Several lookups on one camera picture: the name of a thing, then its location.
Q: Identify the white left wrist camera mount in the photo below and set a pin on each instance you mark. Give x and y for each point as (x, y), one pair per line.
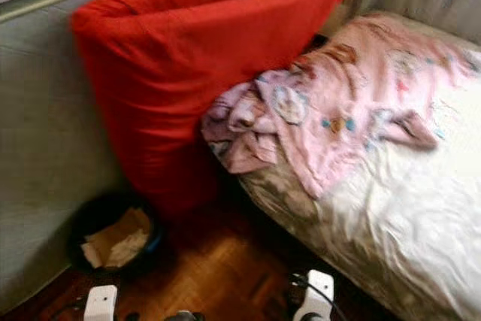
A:
(101, 304)

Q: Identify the pink cartoon print blanket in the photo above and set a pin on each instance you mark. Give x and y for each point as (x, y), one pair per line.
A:
(338, 88)

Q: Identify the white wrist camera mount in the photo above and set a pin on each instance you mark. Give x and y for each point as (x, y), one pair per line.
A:
(318, 295)
(101, 304)

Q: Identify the bed with beige floral sheet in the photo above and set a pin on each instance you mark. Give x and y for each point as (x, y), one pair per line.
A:
(406, 216)

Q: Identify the black waste bin blue rim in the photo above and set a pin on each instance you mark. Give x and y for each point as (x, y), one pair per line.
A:
(90, 216)

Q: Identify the large red cushion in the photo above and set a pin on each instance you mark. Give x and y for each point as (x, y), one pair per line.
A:
(165, 88)

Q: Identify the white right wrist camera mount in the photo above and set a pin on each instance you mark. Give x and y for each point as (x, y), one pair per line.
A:
(318, 295)

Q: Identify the crumpled beige paper waste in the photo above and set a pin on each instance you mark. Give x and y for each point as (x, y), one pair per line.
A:
(116, 242)

